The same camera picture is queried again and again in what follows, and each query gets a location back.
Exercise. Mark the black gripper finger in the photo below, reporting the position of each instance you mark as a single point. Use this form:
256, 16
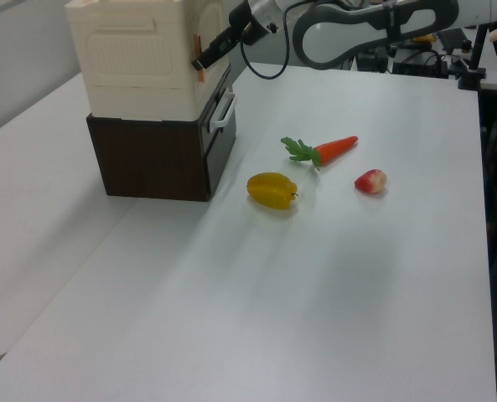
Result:
206, 51
202, 63

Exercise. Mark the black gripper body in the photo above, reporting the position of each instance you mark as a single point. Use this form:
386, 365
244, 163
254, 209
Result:
231, 29

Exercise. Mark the cream cabinet door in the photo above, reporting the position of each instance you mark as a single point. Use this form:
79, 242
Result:
212, 25

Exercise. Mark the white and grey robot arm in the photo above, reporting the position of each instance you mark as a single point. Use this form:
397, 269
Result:
399, 19

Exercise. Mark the cream plastic cabinet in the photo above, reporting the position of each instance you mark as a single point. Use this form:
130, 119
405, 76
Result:
130, 63

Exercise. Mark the black drawer front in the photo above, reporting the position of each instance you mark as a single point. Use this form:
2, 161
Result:
221, 142

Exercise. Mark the dark brown wooden drawer box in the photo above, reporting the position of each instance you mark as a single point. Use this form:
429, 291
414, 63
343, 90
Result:
147, 159

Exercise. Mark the black equipment stand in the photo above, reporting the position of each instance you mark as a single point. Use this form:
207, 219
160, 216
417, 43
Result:
371, 58

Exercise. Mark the yellow toy starfruit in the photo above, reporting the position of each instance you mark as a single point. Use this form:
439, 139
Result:
271, 190

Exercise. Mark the orange toy carrot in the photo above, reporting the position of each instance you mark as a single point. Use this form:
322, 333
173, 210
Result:
334, 148

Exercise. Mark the black electronics box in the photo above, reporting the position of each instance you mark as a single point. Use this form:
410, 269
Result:
420, 65

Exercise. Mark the yellow object on desk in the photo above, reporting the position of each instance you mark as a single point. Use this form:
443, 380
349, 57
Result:
424, 39

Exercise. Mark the red and cream toy fruit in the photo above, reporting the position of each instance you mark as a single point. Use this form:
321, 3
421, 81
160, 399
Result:
371, 181

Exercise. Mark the black keyboard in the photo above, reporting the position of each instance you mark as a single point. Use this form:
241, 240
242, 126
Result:
455, 39

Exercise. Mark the black pole with clamp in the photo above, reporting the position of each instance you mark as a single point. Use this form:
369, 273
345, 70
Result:
476, 63

